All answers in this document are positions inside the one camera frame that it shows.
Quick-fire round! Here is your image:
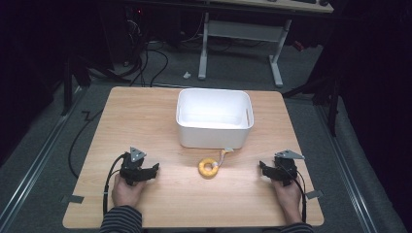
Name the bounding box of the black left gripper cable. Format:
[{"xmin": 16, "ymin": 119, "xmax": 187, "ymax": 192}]
[{"xmin": 102, "ymin": 152, "xmax": 128, "ymax": 217}]

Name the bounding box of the white plastic bin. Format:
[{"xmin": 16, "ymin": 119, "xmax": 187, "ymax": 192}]
[{"xmin": 175, "ymin": 87, "xmax": 255, "ymax": 150}]

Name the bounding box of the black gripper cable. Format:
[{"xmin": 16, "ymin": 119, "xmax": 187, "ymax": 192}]
[
  {"xmin": 102, "ymin": 152, "xmax": 128, "ymax": 217},
  {"xmin": 281, "ymin": 163, "xmax": 308, "ymax": 224}
]

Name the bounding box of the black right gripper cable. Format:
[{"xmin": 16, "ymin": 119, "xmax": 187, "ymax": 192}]
[{"xmin": 281, "ymin": 163, "xmax": 308, "ymax": 224}]

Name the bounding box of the black tripod stand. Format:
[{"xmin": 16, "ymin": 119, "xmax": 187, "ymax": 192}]
[
  {"xmin": 60, "ymin": 52, "xmax": 130, "ymax": 117},
  {"xmin": 281, "ymin": 72, "xmax": 343, "ymax": 138}
]

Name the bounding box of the black floor cable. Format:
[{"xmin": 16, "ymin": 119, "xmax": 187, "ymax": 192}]
[{"xmin": 67, "ymin": 110, "xmax": 105, "ymax": 180}]

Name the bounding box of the white-legged wooden desk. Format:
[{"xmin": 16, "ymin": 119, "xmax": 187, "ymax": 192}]
[{"xmin": 197, "ymin": 0, "xmax": 334, "ymax": 88}]

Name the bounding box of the bundle of black cables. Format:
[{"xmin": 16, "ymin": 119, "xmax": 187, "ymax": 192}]
[{"xmin": 124, "ymin": 6, "xmax": 170, "ymax": 88}]

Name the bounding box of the metal floor rail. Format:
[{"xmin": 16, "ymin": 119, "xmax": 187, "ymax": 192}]
[
  {"xmin": 0, "ymin": 86, "xmax": 86, "ymax": 224},
  {"xmin": 314, "ymin": 105, "xmax": 379, "ymax": 233}
]

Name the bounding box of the grey tape strip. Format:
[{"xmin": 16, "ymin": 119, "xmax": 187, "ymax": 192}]
[
  {"xmin": 305, "ymin": 189, "xmax": 325, "ymax": 200},
  {"xmin": 60, "ymin": 194, "xmax": 86, "ymax": 205}
]

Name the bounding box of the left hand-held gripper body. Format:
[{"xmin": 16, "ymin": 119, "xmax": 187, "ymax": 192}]
[{"xmin": 119, "ymin": 147, "xmax": 154, "ymax": 187}]

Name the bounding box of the yellow tape roll with wire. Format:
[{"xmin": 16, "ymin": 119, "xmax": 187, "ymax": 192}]
[{"xmin": 197, "ymin": 148, "xmax": 235, "ymax": 180}]

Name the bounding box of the person's right hand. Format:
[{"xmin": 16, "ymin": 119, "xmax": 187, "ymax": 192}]
[{"xmin": 271, "ymin": 179, "xmax": 304, "ymax": 216}]

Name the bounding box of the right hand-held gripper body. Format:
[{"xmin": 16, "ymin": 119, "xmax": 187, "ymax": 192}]
[{"xmin": 267, "ymin": 149, "xmax": 306, "ymax": 187}]

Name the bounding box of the person's left hand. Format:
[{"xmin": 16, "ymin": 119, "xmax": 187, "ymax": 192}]
[{"xmin": 111, "ymin": 175, "xmax": 147, "ymax": 209}]

